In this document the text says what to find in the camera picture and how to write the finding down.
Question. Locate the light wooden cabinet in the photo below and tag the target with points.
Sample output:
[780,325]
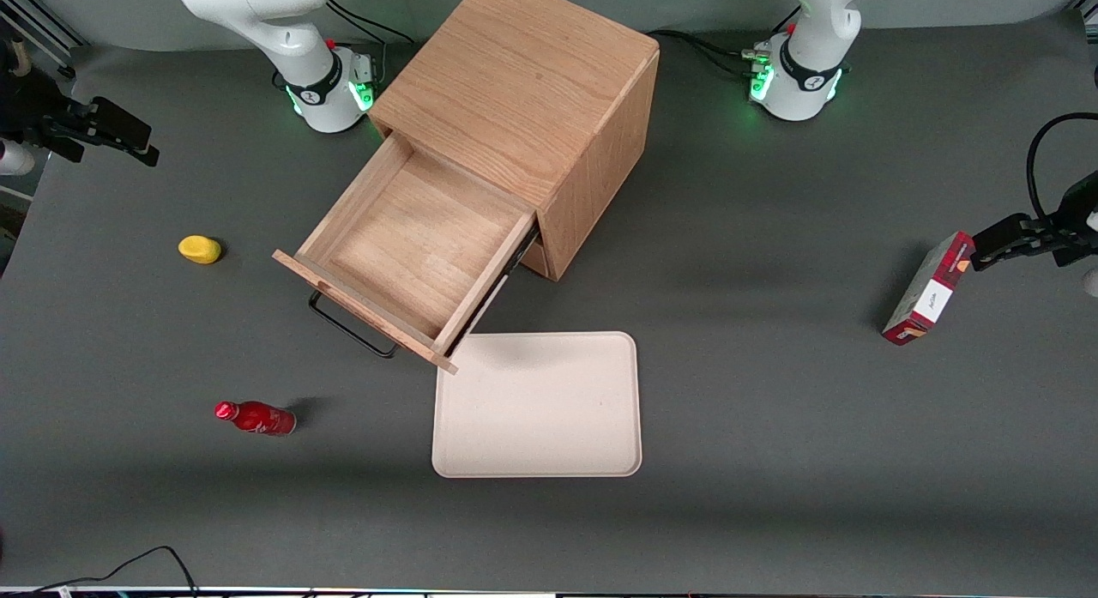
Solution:
[515,66]

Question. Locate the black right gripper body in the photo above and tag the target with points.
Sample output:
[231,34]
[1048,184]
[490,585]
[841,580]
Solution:
[27,107]

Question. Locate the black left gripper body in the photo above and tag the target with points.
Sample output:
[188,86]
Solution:
[1077,205]

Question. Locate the light wooden drawer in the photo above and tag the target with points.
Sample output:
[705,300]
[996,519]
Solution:
[412,229]

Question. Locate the beige rectangular tray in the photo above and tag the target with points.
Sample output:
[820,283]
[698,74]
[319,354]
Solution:
[536,405]

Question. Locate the aluminium frame rail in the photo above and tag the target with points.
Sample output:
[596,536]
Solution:
[43,40]

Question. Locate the black metal drawer slide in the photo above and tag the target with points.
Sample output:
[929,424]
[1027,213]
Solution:
[521,253]

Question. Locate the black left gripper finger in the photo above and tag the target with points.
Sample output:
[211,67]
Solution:
[999,242]

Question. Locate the red cardboard box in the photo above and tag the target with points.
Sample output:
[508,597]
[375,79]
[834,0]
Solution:
[931,293]

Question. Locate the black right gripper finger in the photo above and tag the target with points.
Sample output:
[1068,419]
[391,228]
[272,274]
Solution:
[147,157]
[120,122]

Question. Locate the red bottle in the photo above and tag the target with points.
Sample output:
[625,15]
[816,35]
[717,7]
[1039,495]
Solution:
[257,418]

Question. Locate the yellow lemon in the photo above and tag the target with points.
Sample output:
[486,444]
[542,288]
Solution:
[199,250]

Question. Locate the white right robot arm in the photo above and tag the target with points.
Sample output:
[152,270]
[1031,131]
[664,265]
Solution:
[283,32]

